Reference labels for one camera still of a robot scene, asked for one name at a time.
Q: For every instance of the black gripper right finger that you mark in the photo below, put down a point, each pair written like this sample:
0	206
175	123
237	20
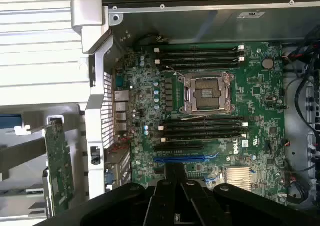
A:
250	206

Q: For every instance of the green motherboard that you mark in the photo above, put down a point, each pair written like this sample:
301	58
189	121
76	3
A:
250	125

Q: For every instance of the blue slot cover clip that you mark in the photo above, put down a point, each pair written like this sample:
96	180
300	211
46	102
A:
109	178

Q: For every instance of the metal port stack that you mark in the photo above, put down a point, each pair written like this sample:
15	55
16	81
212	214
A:
121	103

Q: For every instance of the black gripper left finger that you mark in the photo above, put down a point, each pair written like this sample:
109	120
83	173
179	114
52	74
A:
112	206

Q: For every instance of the black case latch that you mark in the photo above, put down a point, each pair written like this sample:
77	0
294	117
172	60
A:
95	158

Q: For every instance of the black RAM slot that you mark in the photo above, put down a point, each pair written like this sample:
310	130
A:
200	120
163	139
200	126
200	59
200	65
200	132
200	48
200	53

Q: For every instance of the short black expansion slot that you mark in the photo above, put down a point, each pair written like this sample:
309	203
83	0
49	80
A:
159	171

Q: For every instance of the thin metal locking lever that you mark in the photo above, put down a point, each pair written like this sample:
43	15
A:
176	72
197	117

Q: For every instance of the long black expansion slot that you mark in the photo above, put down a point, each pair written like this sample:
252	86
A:
178	148

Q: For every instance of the grey parts rack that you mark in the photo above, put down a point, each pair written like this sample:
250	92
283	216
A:
22	155

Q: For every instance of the white case sticker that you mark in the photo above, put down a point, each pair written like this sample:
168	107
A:
250	14

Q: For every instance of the silver socket cover frame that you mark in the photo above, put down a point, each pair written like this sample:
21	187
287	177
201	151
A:
224	93

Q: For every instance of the silver finned heatsink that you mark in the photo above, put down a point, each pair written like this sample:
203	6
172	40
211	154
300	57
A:
238	177

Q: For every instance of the green black graphics card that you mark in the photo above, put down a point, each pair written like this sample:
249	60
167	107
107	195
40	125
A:
58	161

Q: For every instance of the blue expansion slot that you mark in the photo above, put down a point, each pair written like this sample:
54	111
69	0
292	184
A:
180	159

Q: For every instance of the CPU socket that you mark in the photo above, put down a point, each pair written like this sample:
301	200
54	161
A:
207	93

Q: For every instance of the open grey PC case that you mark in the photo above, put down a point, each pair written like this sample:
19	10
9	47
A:
175	28

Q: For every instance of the silver coin battery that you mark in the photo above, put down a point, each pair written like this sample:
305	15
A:
267	63

